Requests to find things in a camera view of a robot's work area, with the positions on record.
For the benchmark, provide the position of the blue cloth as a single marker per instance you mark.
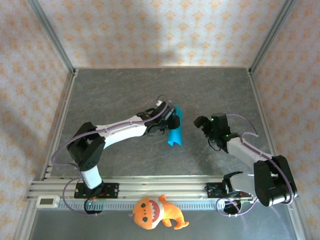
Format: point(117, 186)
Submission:
point(176, 137)

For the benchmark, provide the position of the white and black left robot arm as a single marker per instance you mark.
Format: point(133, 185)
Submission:
point(120, 130)

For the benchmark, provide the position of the orange shark plush toy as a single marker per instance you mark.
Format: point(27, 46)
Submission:
point(150, 212)

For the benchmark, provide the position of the small white display device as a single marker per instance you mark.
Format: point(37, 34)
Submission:
point(47, 201)

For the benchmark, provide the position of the aluminium table side rail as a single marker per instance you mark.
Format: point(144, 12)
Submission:
point(260, 105)
point(60, 125)

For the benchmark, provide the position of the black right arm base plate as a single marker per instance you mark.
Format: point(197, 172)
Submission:
point(211, 191)

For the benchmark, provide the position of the aluminium mounting rail beam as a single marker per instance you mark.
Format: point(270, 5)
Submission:
point(162, 186)

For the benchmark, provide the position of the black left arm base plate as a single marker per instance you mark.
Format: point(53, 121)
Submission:
point(112, 191)

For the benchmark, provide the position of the aluminium frame post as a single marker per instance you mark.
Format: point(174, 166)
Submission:
point(53, 37)
point(270, 37)

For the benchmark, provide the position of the aluminium frame leg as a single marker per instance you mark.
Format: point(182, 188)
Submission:
point(25, 222)
point(298, 220)

